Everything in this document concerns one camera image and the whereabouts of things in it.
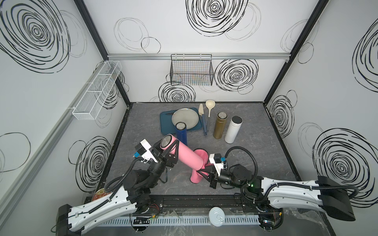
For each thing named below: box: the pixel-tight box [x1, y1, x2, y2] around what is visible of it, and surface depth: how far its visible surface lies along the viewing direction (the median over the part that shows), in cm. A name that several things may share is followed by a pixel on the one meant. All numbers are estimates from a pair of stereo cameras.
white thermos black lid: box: [224, 115, 244, 144], surface depth 86 cm
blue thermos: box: [175, 121, 188, 146], surface depth 82 cm
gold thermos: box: [212, 111, 228, 140], surface depth 89 cm
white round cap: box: [208, 206, 226, 228], surface depth 67 cm
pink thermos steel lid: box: [159, 134, 173, 148], surface depth 56 cm
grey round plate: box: [171, 108, 200, 130], surface depth 112 cm
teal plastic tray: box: [159, 107, 203, 136], surface depth 110 cm
